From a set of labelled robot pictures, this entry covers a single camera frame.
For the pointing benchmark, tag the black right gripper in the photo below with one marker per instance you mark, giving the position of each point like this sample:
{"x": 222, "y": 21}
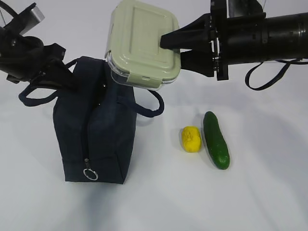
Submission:
{"x": 195, "y": 37}

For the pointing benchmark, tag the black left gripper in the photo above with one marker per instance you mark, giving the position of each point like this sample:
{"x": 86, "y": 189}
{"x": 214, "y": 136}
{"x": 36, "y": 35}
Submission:
{"x": 42, "y": 68}

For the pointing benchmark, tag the glass container green lid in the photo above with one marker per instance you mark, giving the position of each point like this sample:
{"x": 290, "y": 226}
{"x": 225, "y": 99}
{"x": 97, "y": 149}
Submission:
{"x": 133, "y": 49}

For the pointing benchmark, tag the dark navy lunch bag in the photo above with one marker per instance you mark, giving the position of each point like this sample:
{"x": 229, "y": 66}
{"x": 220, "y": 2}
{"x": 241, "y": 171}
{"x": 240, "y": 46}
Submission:
{"x": 95, "y": 126}

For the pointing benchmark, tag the yellow lemon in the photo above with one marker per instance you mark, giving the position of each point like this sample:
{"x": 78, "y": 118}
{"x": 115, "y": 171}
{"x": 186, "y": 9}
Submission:
{"x": 191, "y": 139}

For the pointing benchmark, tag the green cucumber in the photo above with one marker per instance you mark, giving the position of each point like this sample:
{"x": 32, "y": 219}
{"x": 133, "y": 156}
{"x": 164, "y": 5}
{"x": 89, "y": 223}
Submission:
{"x": 215, "y": 142}

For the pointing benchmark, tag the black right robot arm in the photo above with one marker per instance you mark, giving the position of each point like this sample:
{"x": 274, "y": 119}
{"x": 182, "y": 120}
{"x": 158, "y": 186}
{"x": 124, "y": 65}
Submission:
{"x": 237, "y": 32}

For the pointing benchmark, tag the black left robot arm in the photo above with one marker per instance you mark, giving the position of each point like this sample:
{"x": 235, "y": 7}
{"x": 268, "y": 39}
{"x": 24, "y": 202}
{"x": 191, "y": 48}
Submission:
{"x": 12, "y": 43}

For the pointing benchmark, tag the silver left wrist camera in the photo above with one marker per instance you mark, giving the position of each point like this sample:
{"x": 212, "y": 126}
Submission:
{"x": 24, "y": 21}

